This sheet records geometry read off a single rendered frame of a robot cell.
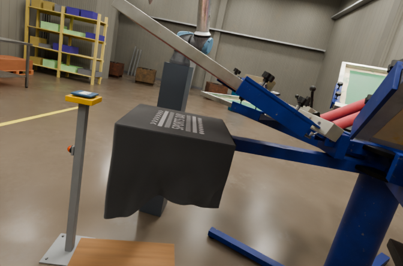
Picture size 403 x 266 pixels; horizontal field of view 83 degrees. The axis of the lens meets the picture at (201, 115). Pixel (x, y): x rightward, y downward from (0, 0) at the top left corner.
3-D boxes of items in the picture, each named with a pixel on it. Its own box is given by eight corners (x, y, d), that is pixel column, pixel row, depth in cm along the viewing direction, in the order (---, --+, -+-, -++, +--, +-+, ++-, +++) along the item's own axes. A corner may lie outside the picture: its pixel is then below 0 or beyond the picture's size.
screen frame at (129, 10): (111, 5, 71) (117, -6, 71) (146, 30, 128) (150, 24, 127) (303, 135, 84) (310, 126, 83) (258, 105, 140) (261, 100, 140)
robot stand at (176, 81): (147, 199, 201) (171, 62, 176) (167, 204, 200) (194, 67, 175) (138, 211, 184) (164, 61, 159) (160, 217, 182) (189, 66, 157)
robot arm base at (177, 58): (172, 62, 175) (174, 50, 173) (191, 66, 173) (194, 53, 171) (167, 62, 160) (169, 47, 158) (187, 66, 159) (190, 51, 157)
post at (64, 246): (38, 263, 126) (50, 93, 106) (60, 233, 147) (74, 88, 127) (79, 268, 128) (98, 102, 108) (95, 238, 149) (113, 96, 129)
